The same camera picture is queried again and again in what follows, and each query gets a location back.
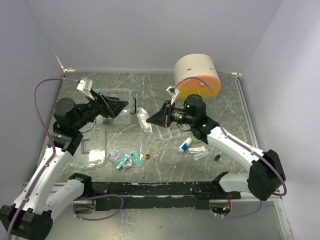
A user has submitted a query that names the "small dark blue cap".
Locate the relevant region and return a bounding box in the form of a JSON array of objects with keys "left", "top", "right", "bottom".
[{"left": 214, "top": 154, "right": 221, "bottom": 161}]

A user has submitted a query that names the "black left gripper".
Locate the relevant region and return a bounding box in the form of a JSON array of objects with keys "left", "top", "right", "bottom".
[{"left": 72, "top": 88, "right": 129, "bottom": 130}]

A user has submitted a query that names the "clear plastic storage box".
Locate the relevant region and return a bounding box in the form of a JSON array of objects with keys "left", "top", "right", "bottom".
[{"left": 94, "top": 88, "right": 136, "bottom": 125}]

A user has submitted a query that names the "white gauze pad on lid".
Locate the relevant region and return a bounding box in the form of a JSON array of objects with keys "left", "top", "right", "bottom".
[{"left": 88, "top": 149, "right": 105, "bottom": 162}]

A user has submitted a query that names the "white blue ointment tube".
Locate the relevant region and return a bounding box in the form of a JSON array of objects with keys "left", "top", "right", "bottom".
[{"left": 178, "top": 137, "right": 193, "bottom": 153}]

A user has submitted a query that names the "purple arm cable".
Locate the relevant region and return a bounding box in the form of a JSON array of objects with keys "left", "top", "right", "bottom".
[
  {"left": 4, "top": 77, "right": 81, "bottom": 240},
  {"left": 173, "top": 76, "right": 288, "bottom": 196}
]

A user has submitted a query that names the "clear teal wrapped packet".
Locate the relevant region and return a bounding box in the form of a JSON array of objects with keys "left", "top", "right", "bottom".
[{"left": 193, "top": 149, "right": 210, "bottom": 161}]

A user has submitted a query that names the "copper coin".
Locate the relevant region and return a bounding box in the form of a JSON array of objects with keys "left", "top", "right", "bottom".
[{"left": 144, "top": 154, "right": 151, "bottom": 160}]

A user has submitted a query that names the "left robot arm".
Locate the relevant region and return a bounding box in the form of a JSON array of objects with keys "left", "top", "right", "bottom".
[{"left": 0, "top": 91, "right": 129, "bottom": 240}]

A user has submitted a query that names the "clear compartment tray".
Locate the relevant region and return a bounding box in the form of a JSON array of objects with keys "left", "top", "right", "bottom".
[{"left": 157, "top": 123, "right": 191, "bottom": 141}]

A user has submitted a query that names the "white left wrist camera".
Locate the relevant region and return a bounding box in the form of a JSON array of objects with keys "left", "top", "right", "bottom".
[{"left": 76, "top": 77, "right": 97, "bottom": 100}]

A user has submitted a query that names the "clear plastic box lid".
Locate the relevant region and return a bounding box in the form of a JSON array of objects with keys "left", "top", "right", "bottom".
[{"left": 70, "top": 124, "right": 106, "bottom": 171}]

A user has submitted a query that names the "teal bandage packet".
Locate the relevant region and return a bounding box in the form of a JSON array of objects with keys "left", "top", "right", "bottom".
[{"left": 115, "top": 151, "right": 142, "bottom": 171}]

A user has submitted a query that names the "aluminium frame rail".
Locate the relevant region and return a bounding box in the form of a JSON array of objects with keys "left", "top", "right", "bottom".
[{"left": 232, "top": 72, "right": 282, "bottom": 201}]

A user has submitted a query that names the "round drawer cabinet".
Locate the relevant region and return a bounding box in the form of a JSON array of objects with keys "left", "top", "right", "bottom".
[{"left": 173, "top": 53, "right": 221, "bottom": 99}]

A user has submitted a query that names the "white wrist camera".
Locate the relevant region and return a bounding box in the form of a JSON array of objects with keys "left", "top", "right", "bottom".
[
  {"left": 76, "top": 77, "right": 97, "bottom": 100},
  {"left": 166, "top": 86, "right": 180, "bottom": 106}
]

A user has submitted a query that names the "white gauze packet blue print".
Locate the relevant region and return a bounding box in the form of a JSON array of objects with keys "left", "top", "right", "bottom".
[{"left": 136, "top": 107, "right": 153, "bottom": 134}]

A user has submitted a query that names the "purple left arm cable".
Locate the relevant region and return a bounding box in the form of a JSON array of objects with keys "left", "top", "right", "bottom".
[{"left": 4, "top": 77, "right": 81, "bottom": 240}]

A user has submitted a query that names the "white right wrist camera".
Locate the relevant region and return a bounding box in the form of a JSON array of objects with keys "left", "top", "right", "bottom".
[{"left": 166, "top": 86, "right": 180, "bottom": 106}]

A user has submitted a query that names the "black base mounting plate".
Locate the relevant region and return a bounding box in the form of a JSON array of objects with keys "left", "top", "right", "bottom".
[{"left": 89, "top": 181, "right": 241, "bottom": 211}]

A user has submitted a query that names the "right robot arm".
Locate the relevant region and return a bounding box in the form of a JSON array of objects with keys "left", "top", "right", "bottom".
[{"left": 146, "top": 94, "right": 286, "bottom": 201}]

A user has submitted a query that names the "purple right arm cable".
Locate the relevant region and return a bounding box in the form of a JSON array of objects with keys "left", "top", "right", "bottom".
[{"left": 173, "top": 76, "right": 288, "bottom": 196}]

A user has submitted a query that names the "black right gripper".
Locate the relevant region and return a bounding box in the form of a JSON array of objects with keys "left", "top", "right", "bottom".
[{"left": 146, "top": 100, "right": 195, "bottom": 128}]

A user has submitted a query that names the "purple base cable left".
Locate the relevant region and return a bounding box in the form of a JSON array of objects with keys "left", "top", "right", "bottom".
[{"left": 72, "top": 195, "right": 124, "bottom": 221}]

